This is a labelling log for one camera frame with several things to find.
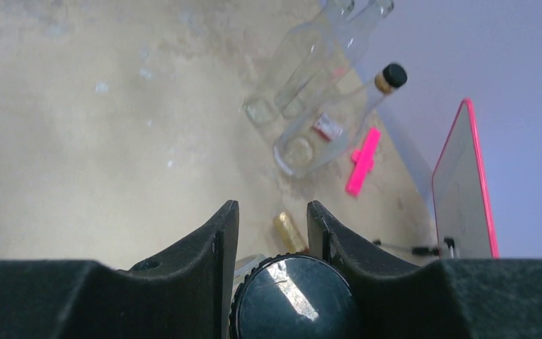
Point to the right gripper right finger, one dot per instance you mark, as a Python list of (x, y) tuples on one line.
[(447, 298)]

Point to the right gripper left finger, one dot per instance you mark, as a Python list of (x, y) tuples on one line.
[(184, 291)]

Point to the clear bottle black cap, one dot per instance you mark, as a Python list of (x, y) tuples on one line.
[(300, 150)]

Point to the gold foil wine bottle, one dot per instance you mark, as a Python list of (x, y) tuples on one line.
[(289, 233)]

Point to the pink framed mirror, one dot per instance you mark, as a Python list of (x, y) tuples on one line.
[(463, 214)]

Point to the pink plastic clip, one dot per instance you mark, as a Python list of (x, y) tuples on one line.
[(363, 160)]

